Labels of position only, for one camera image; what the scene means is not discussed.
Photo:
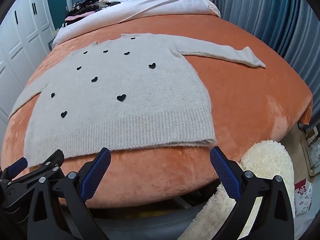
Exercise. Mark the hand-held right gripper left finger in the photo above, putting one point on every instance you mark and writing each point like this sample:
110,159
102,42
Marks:
96,175

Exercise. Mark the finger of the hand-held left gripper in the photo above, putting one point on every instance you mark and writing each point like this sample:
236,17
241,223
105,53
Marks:
15,166
51,163

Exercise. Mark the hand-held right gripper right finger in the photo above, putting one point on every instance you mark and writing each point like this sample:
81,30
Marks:
225,175

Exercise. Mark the beige sweater with black hearts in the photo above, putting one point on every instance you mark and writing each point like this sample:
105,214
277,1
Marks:
125,85

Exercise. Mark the pile of dark clothes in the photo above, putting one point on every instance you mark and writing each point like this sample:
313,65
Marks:
85,7

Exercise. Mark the orange plush blanket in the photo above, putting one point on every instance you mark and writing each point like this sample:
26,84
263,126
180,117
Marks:
250,100

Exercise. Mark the floral bag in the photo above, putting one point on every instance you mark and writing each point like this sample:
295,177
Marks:
302,195

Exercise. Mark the clear plastic box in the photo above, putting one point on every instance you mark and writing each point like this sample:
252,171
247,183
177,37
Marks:
311,152

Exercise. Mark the white wardrobe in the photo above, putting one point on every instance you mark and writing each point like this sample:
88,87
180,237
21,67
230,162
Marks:
25,42

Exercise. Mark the blue-grey curtain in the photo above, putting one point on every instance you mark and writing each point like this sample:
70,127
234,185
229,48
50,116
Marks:
262,10

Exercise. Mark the white duvet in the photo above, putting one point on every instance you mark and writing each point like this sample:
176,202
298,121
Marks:
150,7

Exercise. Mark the grey padded bed frame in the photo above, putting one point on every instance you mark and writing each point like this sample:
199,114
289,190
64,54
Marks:
150,222

